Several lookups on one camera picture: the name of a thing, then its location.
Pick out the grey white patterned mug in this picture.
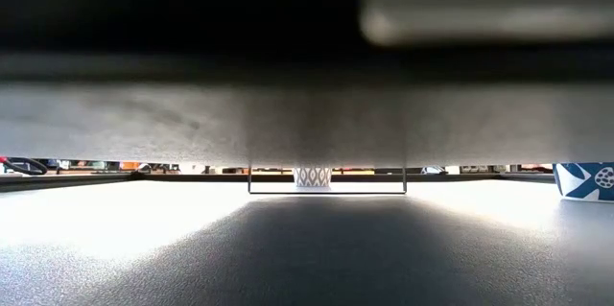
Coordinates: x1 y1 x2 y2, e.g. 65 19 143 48
293 167 333 189

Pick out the wooden tray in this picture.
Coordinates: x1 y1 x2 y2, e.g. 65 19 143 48
0 46 614 169

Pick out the white plastic block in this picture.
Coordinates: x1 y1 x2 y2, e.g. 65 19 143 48
358 0 614 47

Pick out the black metal shelf frame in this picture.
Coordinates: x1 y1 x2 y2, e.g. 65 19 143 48
248 166 408 196

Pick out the black cable with red end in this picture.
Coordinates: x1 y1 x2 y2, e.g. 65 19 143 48
0 155 49 177

